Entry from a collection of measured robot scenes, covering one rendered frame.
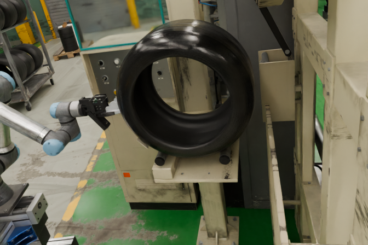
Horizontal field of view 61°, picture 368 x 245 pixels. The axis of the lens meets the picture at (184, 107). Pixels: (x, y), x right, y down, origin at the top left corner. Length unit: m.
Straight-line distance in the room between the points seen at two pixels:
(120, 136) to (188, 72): 0.80
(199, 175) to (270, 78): 0.54
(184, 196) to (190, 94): 0.95
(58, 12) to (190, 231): 9.80
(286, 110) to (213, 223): 0.93
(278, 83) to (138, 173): 1.24
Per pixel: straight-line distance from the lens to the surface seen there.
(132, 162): 2.22
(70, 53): 7.93
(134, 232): 2.38
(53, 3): 11.31
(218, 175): 1.38
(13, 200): 1.83
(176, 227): 2.33
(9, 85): 1.66
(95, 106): 1.42
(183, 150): 1.28
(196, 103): 1.59
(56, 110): 1.51
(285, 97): 1.49
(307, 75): 1.48
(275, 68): 1.43
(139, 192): 2.38
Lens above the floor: 1.66
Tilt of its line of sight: 25 degrees down
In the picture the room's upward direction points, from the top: 10 degrees counter-clockwise
